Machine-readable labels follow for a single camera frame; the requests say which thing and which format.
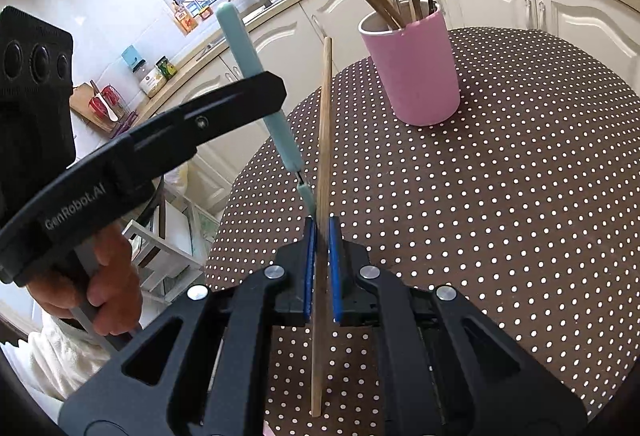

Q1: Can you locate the white frame stool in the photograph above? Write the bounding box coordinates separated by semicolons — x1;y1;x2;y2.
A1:
122;188;223;307

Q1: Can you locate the red drinking cups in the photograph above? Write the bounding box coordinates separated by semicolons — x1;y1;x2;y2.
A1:
89;86;123;121

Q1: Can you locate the wooden cutting board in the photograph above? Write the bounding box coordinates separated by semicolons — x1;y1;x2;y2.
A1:
70;80;116;131

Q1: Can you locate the pink cup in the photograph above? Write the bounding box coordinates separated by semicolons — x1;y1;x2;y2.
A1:
358;4;461;127

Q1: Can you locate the glass jar with white label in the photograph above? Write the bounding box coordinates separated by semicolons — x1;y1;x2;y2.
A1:
137;64;167;97

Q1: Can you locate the person's left hand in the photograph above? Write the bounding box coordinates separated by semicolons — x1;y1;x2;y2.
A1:
27;230;144;337

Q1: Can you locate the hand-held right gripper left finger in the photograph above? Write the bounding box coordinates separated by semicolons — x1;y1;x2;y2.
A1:
57;216;317;436

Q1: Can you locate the beige kitchen countertop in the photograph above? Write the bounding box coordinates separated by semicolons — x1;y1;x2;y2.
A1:
70;0;640;137

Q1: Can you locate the orange liquid bottle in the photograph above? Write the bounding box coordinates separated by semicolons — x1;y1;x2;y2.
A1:
170;2;197;35

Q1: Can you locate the purple cup rack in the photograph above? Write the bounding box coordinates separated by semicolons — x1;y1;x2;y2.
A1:
112;113;138;137

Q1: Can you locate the single wooden chopstick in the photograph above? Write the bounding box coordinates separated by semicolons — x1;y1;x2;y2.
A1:
310;37;333;418

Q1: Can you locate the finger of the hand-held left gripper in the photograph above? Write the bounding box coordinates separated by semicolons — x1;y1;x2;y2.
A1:
125;70;288;189

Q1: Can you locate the person's left forearm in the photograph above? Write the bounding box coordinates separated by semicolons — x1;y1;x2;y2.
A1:
10;316;121;399

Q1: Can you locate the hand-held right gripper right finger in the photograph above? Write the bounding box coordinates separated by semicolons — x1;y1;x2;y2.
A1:
327;217;588;436

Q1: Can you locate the teal handled utensil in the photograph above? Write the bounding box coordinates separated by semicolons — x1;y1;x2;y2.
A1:
216;2;318;219

